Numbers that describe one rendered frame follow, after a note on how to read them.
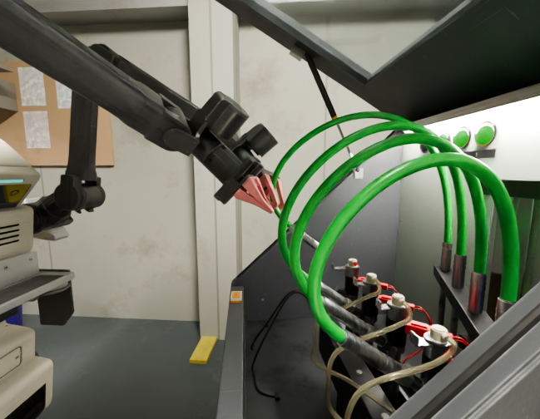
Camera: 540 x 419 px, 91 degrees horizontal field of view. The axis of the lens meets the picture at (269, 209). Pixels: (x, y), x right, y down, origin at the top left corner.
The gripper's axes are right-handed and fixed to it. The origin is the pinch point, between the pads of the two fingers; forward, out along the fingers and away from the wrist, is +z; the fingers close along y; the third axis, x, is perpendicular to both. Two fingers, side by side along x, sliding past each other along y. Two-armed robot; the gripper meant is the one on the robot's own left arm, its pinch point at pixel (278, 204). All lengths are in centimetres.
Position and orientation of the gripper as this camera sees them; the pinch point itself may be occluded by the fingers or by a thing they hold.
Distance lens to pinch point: 63.7
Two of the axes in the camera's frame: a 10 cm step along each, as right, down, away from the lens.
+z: 5.2, 7.2, -4.6
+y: 5.7, 1.1, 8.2
